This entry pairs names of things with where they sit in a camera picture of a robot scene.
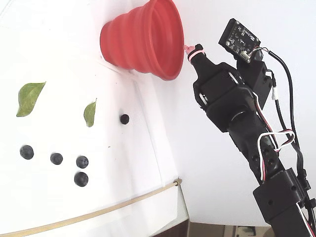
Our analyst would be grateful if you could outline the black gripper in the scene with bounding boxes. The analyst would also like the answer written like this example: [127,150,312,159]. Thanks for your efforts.
[184,43,256,133]

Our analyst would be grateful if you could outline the red collapsible silicone cup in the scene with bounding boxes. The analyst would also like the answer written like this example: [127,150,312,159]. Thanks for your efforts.
[100,0,185,81]

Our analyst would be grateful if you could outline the small green leaf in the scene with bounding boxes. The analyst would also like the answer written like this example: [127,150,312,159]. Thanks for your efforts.
[83,98,97,128]

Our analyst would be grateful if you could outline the white paper sheet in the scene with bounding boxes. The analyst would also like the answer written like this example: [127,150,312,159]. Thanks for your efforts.
[0,23,180,237]

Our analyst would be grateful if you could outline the thin curved wooden rod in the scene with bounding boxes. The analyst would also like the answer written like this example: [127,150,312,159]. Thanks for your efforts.
[0,181,180,237]

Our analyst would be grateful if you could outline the large green leaf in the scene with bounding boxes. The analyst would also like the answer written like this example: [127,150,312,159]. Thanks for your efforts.
[16,81,47,118]

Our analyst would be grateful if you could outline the black camera circuit board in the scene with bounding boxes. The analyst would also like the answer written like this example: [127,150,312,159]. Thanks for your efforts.
[218,18,262,63]

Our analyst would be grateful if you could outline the black camera mount housing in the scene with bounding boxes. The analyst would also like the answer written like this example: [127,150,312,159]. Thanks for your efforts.
[236,49,276,110]

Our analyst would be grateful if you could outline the black cable with white tape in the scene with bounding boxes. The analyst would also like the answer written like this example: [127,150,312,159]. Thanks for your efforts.
[266,70,309,191]

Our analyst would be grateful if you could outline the red white black servo wire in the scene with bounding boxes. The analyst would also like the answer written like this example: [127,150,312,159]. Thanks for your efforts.
[256,97,296,181]

